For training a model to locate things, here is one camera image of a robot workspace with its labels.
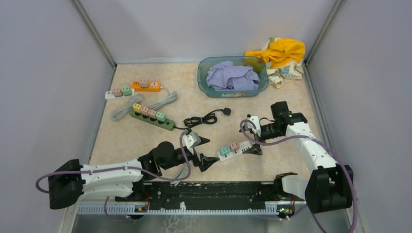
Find pink usb charger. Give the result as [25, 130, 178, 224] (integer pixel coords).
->
[229, 142, 240, 151]
[140, 106, 150, 117]
[147, 109, 157, 119]

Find teal usb charger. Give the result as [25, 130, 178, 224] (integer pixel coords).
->
[219, 147, 231, 156]

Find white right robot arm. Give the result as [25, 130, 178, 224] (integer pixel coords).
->
[240, 101, 354, 214]

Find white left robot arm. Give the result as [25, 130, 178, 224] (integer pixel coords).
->
[47, 134, 219, 210]

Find green power strip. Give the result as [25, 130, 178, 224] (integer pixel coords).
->
[129, 110, 175, 131]

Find light green usb charger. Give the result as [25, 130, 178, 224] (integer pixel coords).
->
[155, 112, 167, 124]

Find white patterned cloth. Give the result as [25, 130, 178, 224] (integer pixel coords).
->
[266, 61, 304, 89]

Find yellow usb charger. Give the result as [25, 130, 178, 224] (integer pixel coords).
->
[132, 103, 142, 114]

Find purple cloth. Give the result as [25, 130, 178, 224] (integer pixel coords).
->
[206, 61, 260, 91]

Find teal plastic basin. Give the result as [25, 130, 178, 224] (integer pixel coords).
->
[197, 56, 269, 98]

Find orange power strip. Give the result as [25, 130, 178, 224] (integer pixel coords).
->
[131, 81, 161, 92]

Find yellow cloth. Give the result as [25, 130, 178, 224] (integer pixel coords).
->
[245, 38, 306, 68]

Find green charger on white strip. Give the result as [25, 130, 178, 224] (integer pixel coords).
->
[121, 86, 133, 96]

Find pink charger on white strip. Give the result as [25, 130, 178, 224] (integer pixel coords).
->
[112, 88, 123, 98]

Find small white power strip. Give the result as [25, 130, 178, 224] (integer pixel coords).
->
[105, 89, 135, 101]

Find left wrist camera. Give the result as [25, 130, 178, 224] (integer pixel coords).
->
[183, 132, 201, 154]

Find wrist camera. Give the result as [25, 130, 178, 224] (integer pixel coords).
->
[183, 132, 201, 154]
[245, 116, 261, 136]

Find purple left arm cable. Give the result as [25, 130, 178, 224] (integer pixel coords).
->
[35, 130, 197, 223]

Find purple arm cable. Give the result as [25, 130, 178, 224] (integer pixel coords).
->
[240, 119, 359, 233]
[35, 130, 197, 223]

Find black cable with plug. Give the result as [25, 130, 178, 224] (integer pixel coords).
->
[174, 107, 232, 130]

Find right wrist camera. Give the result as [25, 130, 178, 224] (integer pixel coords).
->
[245, 116, 261, 136]

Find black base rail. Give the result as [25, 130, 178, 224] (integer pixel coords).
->
[115, 182, 304, 215]

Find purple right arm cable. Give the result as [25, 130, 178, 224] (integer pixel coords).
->
[240, 119, 359, 233]

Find grey coiled cable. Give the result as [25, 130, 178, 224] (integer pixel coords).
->
[111, 86, 179, 122]

